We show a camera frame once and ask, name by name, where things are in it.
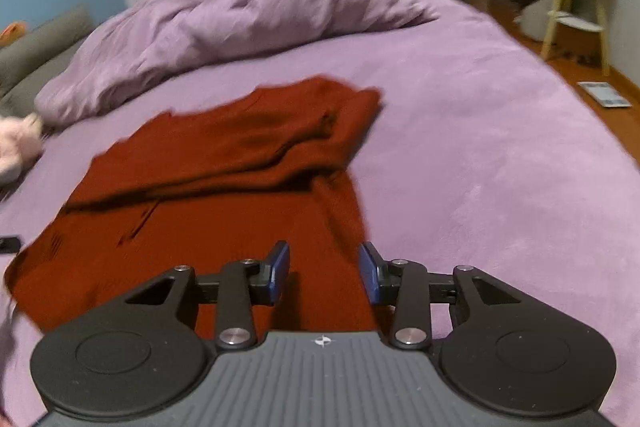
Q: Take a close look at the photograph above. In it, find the crumpled purple duvet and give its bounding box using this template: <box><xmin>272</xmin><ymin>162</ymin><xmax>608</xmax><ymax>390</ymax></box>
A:
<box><xmin>35</xmin><ymin>0</ymin><xmax>438</xmax><ymax>127</ymax></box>

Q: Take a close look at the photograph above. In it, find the magazine on floor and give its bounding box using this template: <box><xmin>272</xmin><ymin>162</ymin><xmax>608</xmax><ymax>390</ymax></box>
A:
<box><xmin>578</xmin><ymin>81</ymin><xmax>631</xmax><ymax>108</ymax></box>

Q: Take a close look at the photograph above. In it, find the purple bed sheet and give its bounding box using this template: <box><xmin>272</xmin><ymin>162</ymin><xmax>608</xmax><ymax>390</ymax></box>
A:
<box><xmin>1</xmin><ymin>0</ymin><xmax>639</xmax><ymax>426</ymax></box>

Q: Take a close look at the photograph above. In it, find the yellow side table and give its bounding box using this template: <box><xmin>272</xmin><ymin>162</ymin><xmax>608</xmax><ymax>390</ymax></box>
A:
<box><xmin>538</xmin><ymin>0</ymin><xmax>612</xmax><ymax>77</ymax></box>

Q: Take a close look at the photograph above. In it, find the rust red knit sweater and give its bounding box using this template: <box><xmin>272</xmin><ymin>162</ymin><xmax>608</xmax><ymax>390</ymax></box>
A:
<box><xmin>4</xmin><ymin>77</ymin><xmax>381</xmax><ymax>332</ymax></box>

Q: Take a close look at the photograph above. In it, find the pink plush toy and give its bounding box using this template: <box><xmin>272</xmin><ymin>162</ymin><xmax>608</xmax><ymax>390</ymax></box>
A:
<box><xmin>0</xmin><ymin>113</ymin><xmax>43</xmax><ymax>186</ymax></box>

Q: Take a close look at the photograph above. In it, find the grey pillow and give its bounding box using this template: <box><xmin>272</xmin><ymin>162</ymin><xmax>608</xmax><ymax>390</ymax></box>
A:
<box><xmin>0</xmin><ymin>4</ymin><xmax>96</xmax><ymax>118</ymax></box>

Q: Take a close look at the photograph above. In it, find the small black device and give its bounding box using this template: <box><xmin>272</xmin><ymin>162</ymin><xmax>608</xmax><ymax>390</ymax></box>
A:
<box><xmin>0</xmin><ymin>236</ymin><xmax>22</xmax><ymax>255</ymax></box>

